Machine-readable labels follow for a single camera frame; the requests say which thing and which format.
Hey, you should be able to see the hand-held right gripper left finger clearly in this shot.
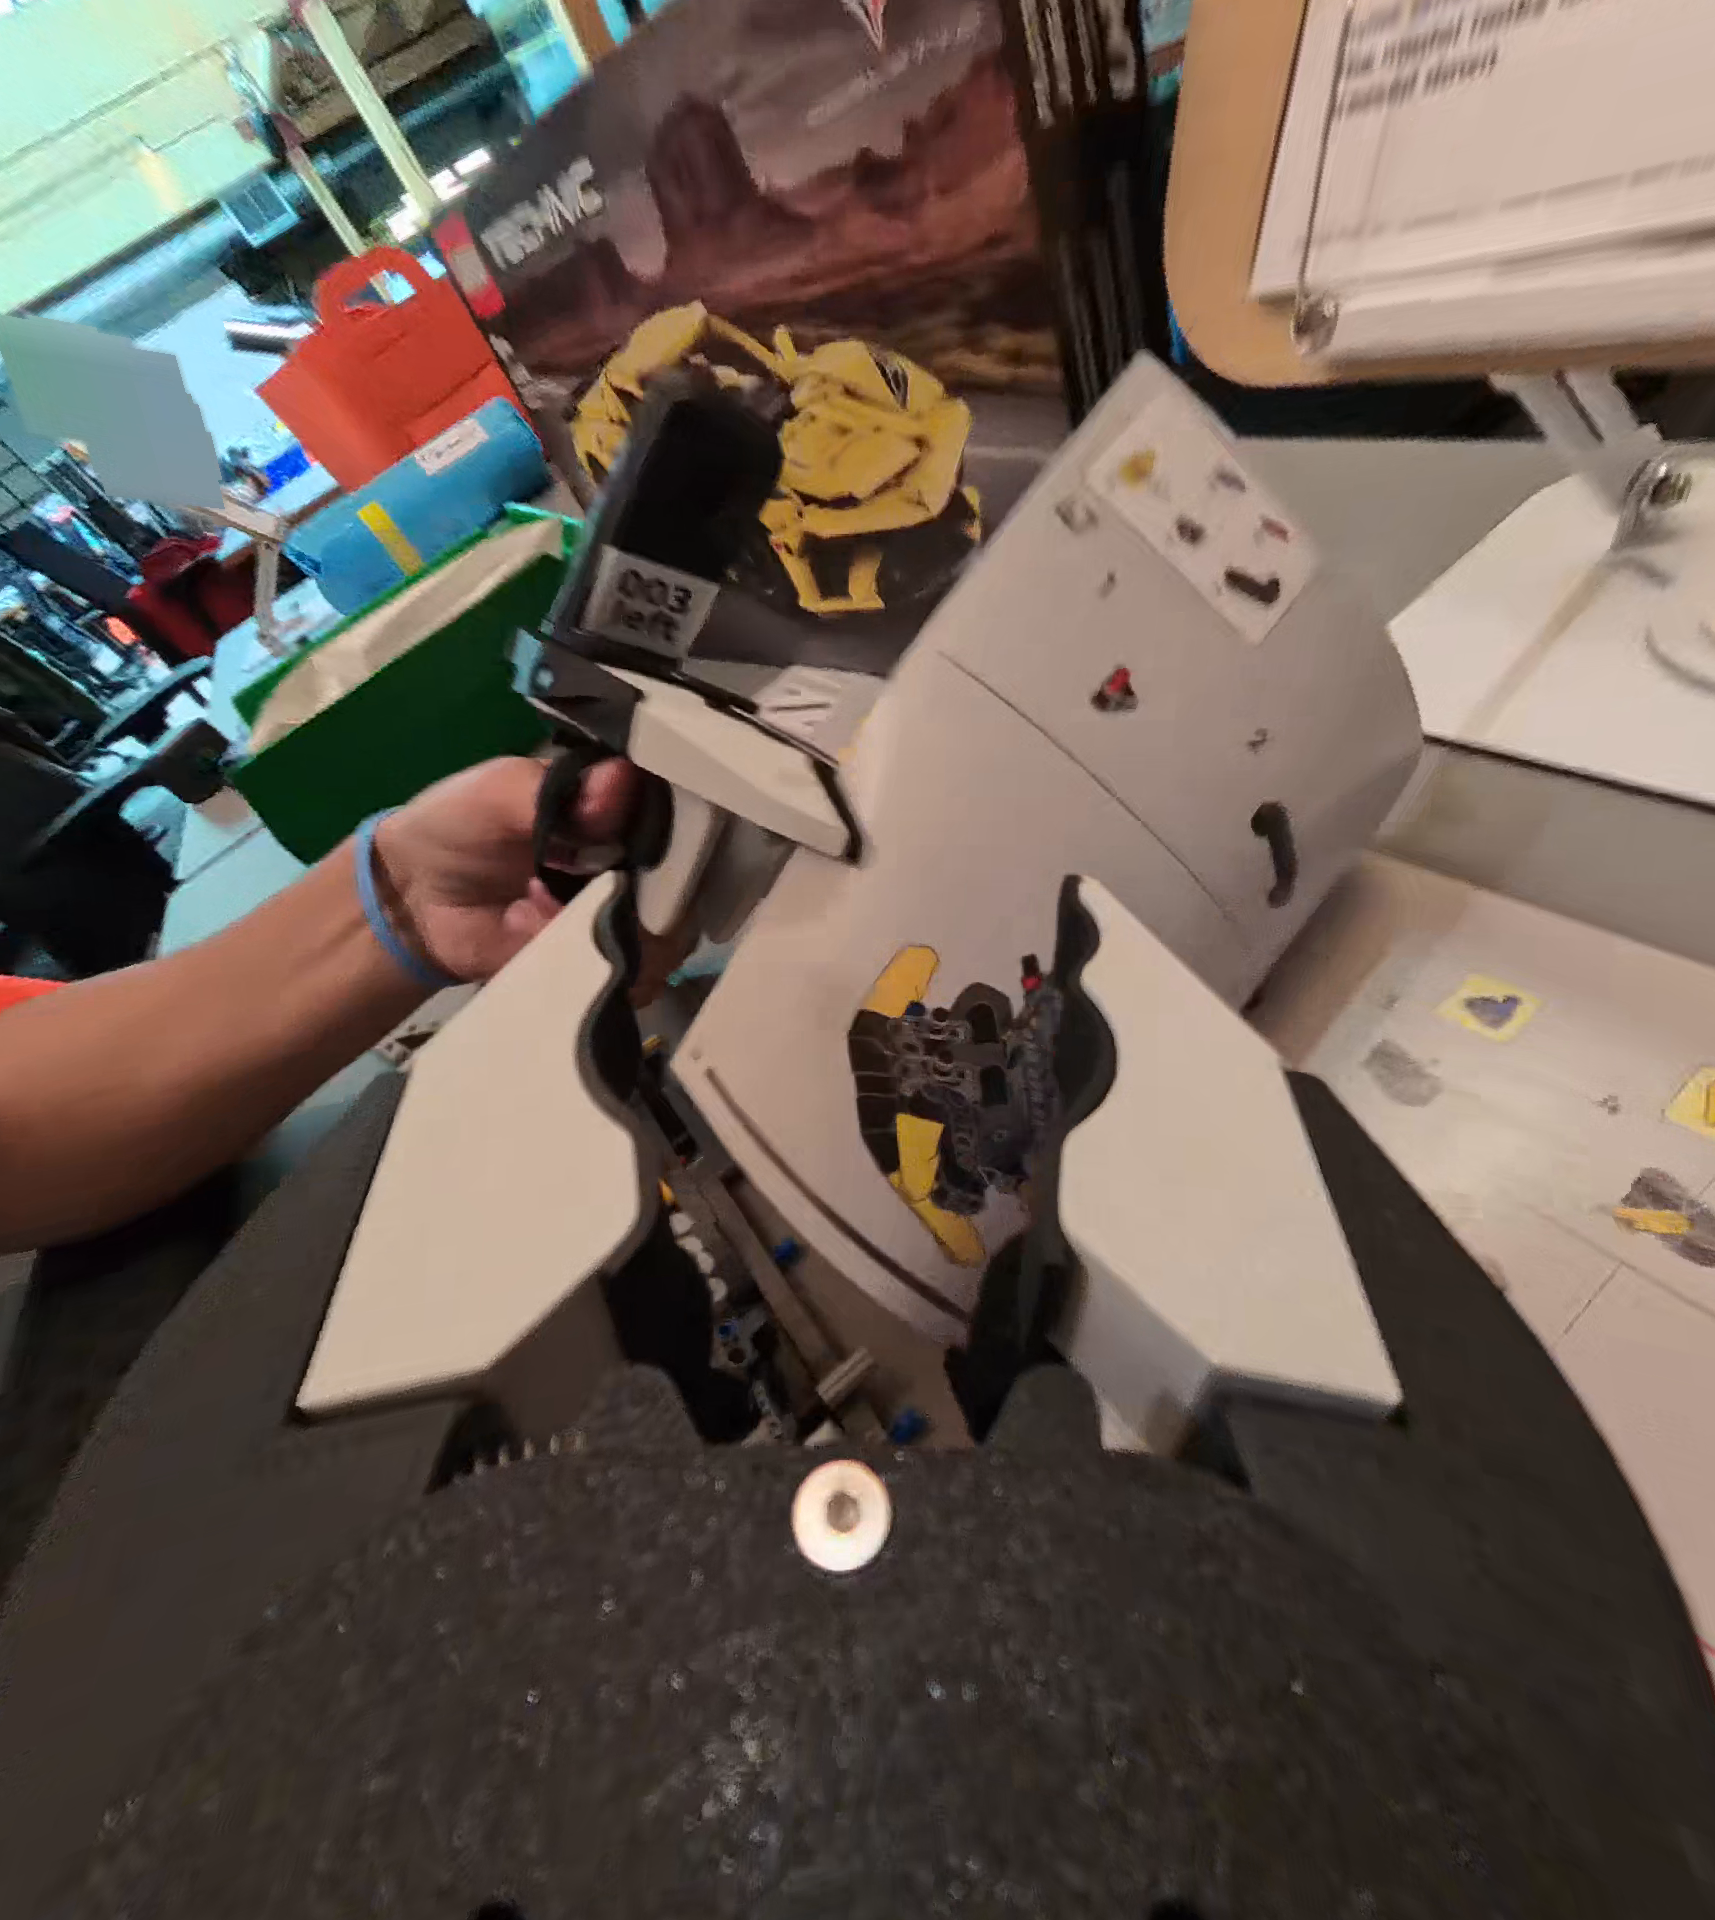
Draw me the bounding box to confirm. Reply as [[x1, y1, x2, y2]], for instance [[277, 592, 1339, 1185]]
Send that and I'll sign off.
[[292, 872, 670, 1420]]

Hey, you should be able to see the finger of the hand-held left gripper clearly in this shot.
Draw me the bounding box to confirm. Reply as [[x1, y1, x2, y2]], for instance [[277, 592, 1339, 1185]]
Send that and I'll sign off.
[[620, 694, 865, 868]]

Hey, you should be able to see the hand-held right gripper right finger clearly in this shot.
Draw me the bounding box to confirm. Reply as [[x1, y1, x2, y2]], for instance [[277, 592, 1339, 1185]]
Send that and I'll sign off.
[[947, 875, 1405, 1445]]

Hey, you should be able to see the instruction booklet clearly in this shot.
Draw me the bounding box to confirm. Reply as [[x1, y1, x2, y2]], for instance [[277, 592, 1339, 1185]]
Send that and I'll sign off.
[[665, 352, 1715, 1920]]

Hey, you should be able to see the person's left forearm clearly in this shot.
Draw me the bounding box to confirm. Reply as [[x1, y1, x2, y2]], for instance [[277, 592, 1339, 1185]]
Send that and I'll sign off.
[[0, 885, 414, 1266]]

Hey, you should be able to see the yellow car lego box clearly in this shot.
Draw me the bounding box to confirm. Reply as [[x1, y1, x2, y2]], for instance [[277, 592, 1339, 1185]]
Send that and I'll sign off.
[[429, 0, 1175, 680]]

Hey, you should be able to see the lego car chassis assembly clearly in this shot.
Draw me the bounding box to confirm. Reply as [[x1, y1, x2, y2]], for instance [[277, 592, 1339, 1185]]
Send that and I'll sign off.
[[639, 1035, 937, 1451]]

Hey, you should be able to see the person's left hand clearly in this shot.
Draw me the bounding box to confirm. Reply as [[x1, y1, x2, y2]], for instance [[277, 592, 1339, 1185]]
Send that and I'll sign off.
[[373, 755, 710, 1006]]

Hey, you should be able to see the blue rolled package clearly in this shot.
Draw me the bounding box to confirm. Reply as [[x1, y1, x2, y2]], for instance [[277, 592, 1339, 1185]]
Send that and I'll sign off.
[[284, 399, 553, 619]]

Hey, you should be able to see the blue wristband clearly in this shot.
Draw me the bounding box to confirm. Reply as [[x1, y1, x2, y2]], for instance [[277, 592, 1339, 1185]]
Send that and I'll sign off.
[[349, 811, 457, 993]]

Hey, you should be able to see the red tote bag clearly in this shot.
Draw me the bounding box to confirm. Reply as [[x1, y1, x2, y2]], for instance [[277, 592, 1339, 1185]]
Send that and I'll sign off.
[[255, 249, 532, 491]]

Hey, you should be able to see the green storage box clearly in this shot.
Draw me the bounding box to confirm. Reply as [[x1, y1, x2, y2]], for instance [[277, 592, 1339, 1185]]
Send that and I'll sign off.
[[221, 506, 592, 868]]

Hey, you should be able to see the black office chair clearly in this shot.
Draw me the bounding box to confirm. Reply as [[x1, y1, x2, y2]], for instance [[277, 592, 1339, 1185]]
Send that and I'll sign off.
[[0, 602, 231, 978]]

